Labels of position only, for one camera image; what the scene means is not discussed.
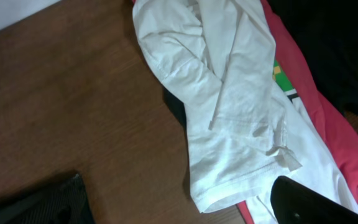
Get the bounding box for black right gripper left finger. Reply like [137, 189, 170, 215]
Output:
[0, 173, 95, 224]

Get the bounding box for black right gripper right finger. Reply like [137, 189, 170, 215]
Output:
[270, 176, 358, 224]

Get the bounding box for red garment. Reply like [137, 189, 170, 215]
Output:
[131, 0, 358, 224]

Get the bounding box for white shirt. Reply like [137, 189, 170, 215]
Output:
[131, 0, 358, 224]

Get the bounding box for dark grey garment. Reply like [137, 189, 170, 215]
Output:
[162, 87, 186, 129]

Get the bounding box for black garment in pile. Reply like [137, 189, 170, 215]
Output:
[268, 0, 358, 115]

